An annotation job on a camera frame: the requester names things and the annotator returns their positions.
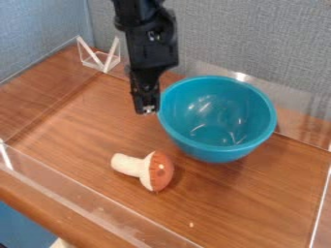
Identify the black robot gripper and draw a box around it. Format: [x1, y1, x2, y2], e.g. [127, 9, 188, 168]
[126, 9, 179, 114]

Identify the brown and white toy mushroom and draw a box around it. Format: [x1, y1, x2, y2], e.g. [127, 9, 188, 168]
[111, 151, 175, 192]

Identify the clear acrylic corner bracket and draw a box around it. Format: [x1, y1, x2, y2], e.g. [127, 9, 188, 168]
[76, 36, 122, 74]

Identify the clear acrylic front barrier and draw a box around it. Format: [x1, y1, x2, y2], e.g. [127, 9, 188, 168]
[0, 140, 203, 248]

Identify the clear acrylic barrier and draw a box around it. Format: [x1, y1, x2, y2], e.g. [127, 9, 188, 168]
[111, 59, 331, 161]
[0, 140, 203, 248]

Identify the blue plastic bowl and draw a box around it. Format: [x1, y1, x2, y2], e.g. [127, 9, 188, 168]
[158, 76, 276, 164]

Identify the clear acrylic back barrier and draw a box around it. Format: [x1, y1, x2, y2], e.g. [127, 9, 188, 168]
[111, 59, 331, 161]

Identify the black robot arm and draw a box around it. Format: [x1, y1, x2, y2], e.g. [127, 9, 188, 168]
[111, 0, 179, 114]

